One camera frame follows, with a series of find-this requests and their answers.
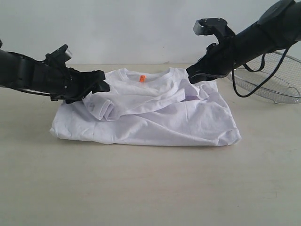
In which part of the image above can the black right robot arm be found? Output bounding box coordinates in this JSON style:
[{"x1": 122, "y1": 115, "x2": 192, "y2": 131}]
[{"x1": 186, "y1": 0, "x2": 301, "y2": 84}]

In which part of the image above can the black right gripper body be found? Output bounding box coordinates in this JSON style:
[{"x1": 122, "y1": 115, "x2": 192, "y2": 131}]
[{"x1": 197, "y1": 42, "x2": 238, "y2": 75}]

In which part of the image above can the metal wire mesh basket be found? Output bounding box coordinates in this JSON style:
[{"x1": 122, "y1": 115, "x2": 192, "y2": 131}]
[{"x1": 234, "y1": 51, "x2": 301, "y2": 104}]

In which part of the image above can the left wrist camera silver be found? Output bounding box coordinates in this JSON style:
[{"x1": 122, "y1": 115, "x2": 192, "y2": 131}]
[{"x1": 44, "y1": 44, "x2": 72, "y2": 67}]

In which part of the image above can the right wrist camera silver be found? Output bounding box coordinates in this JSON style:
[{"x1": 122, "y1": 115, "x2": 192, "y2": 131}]
[{"x1": 193, "y1": 17, "x2": 236, "y2": 43}]

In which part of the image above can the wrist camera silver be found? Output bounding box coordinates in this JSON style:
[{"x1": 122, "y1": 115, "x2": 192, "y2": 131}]
[
  {"x1": 44, "y1": 44, "x2": 72, "y2": 67},
  {"x1": 193, "y1": 17, "x2": 236, "y2": 43}
]

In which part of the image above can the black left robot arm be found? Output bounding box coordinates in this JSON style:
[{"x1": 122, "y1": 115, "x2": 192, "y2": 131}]
[{"x1": 0, "y1": 44, "x2": 110, "y2": 104}]

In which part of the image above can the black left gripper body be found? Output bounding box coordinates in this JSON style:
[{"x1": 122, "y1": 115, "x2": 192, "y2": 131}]
[{"x1": 50, "y1": 68, "x2": 105, "y2": 104}]

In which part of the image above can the white t-shirt red logo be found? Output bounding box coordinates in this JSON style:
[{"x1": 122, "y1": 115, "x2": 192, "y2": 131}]
[{"x1": 50, "y1": 67, "x2": 241, "y2": 146}]

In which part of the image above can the orange garment tag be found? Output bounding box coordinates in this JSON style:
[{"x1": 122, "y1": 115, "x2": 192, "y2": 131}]
[{"x1": 139, "y1": 75, "x2": 146, "y2": 82}]

